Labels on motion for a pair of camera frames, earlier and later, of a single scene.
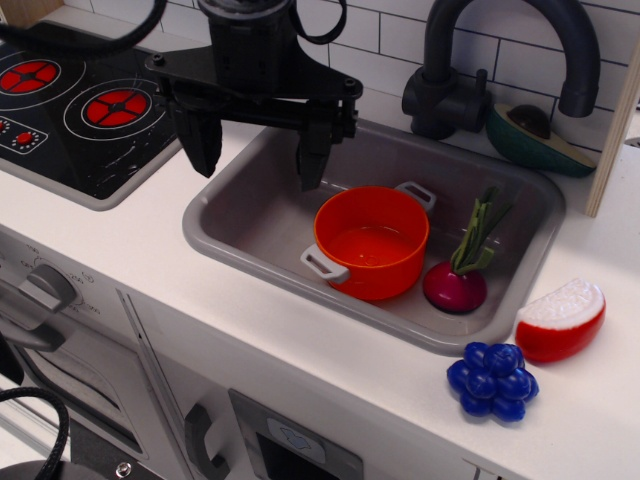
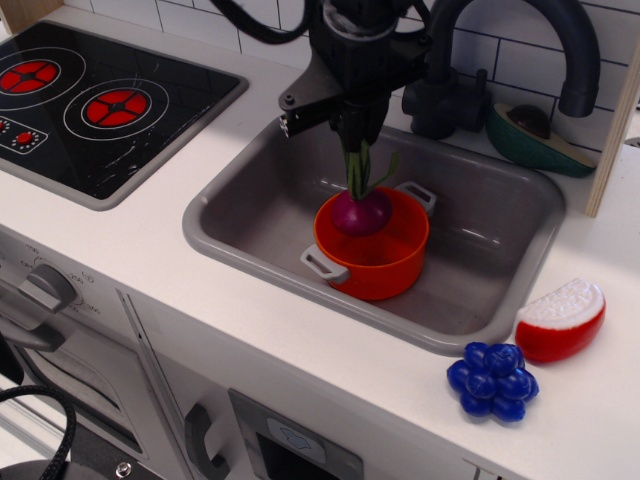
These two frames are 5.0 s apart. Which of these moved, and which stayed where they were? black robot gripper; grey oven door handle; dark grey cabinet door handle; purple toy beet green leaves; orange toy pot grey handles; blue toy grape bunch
Moved: black robot gripper; purple toy beet green leaves
Stayed: grey oven door handle; blue toy grape bunch; dark grey cabinet door handle; orange toy pot grey handles
